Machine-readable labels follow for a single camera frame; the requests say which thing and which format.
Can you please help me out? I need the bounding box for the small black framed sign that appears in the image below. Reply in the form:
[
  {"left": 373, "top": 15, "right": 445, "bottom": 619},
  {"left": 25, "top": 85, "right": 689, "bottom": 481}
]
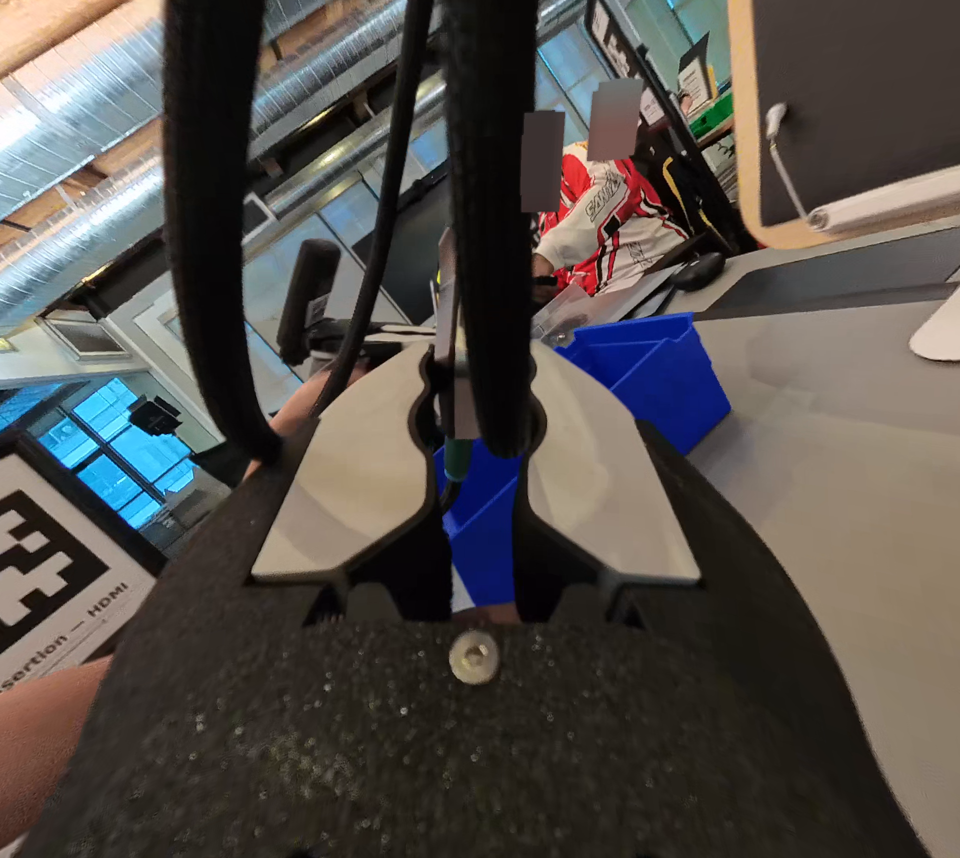
[{"left": 677, "top": 33, "right": 715, "bottom": 112}]

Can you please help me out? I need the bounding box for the black mounted device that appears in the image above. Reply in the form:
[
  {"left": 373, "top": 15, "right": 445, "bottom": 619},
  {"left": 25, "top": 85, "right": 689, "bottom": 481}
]
[{"left": 127, "top": 395, "right": 185, "bottom": 437}]

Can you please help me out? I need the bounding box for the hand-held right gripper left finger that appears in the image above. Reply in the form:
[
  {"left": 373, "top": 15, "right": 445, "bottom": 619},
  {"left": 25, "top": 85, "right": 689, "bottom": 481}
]
[{"left": 249, "top": 346, "right": 453, "bottom": 622}]

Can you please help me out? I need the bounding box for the person's left forearm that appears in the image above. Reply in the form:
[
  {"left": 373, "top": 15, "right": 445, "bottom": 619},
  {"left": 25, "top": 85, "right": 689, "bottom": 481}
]
[{"left": 243, "top": 370, "right": 357, "bottom": 484}]

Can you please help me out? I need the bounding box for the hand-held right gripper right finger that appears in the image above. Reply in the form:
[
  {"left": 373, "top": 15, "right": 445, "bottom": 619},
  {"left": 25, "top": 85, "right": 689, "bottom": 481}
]
[{"left": 512, "top": 348, "right": 704, "bottom": 623}]

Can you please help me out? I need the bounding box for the printed tag sign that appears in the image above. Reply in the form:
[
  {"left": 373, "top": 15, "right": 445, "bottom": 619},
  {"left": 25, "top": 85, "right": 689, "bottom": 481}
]
[
  {"left": 583, "top": 0, "right": 670, "bottom": 125},
  {"left": 0, "top": 430, "right": 168, "bottom": 694}
]

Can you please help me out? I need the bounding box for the black cable with green plugs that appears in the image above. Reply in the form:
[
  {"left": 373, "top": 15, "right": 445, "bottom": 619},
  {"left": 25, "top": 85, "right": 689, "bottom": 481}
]
[{"left": 438, "top": 436, "right": 477, "bottom": 510}]

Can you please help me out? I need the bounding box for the thick black switch cable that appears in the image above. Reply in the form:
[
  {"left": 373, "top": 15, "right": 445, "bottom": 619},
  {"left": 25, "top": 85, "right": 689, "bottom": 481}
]
[{"left": 163, "top": 0, "right": 546, "bottom": 465}]

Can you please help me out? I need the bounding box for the grey desk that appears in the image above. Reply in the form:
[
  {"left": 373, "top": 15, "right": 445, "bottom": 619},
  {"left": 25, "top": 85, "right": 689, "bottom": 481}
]
[{"left": 525, "top": 228, "right": 960, "bottom": 858}]

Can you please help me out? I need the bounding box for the black board with wooden rim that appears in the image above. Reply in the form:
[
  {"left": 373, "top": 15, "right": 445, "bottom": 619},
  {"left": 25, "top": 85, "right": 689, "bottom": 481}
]
[{"left": 727, "top": 0, "right": 960, "bottom": 250}]

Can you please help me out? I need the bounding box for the black computer mouse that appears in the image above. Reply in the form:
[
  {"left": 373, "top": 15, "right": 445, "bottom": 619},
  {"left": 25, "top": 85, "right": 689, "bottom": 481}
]
[{"left": 669, "top": 252, "right": 727, "bottom": 291}]

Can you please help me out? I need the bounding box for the blue plastic bin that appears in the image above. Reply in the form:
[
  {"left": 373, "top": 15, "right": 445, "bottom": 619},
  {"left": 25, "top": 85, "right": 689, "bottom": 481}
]
[{"left": 442, "top": 312, "right": 732, "bottom": 607}]

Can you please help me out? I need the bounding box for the grey flat pouch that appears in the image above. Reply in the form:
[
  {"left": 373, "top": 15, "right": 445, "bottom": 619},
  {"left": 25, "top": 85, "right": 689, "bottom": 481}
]
[{"left": 592, "top": 261, "right": 695, "bottom": 322}]

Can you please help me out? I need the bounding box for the grey hdmi switch box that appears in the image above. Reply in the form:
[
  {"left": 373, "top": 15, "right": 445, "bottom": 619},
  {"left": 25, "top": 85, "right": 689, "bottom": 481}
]
[{"left": 435, "top": 228, "right": 483, "bottom": 440}]

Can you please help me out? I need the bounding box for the clear plastic organizer box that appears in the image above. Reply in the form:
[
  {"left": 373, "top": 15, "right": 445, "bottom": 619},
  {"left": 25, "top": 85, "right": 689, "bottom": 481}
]
[{"left": 534, "top": 273, "right": 601, "bottom": 349}]

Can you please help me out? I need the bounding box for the silver ventilation duct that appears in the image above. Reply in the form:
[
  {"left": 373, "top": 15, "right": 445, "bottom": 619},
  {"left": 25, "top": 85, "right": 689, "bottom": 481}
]
[{"left": 0, "top": 0, "right": 627, "bottom": 330}]

